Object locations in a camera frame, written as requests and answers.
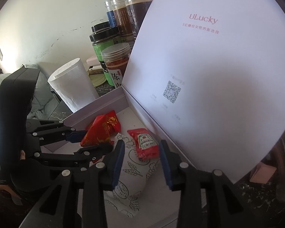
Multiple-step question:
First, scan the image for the green coaster mat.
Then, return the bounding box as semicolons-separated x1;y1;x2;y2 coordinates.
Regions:
89;74;107;88

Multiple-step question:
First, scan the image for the white bread packet doughnut print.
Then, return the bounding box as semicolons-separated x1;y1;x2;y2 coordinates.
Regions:
104;133;160;218

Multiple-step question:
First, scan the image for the green label black-lid jar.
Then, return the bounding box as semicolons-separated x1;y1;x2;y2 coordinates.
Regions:
89;21;121;86

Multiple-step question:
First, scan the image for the pink sticky note pad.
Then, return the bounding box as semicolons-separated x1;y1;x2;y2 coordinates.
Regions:
250;162;276;184

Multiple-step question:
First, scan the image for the brown label plastic jar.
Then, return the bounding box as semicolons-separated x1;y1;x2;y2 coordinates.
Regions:
111;0;134;44

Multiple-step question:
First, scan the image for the blue label plastic jar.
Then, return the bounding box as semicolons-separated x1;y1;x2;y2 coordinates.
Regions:
105;0;117;27

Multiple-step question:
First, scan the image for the white open gift box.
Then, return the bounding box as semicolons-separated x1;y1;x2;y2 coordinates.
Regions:
40;0;285;228

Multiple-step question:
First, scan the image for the white paper towel roll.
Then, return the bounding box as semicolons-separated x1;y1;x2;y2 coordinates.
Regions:
48;58;99;113

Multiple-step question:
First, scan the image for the large red candy packet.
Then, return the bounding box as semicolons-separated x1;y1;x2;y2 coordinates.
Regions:
80;110;121;147

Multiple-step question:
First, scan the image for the orange peel plastic jar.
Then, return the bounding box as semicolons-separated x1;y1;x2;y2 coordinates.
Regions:
101;43;131;88

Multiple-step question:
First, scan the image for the dark label plastic jar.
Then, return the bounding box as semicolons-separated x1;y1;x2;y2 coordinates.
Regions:
125;0;153;39

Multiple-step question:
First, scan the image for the white power bank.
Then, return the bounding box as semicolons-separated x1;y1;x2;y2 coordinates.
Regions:
86;57;103;75

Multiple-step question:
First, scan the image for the light blue down jacket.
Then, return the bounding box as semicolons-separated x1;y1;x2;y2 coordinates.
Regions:
0;65;59;123

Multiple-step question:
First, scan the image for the red ketchup sachet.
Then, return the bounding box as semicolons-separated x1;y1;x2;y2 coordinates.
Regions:
127;128;160;161

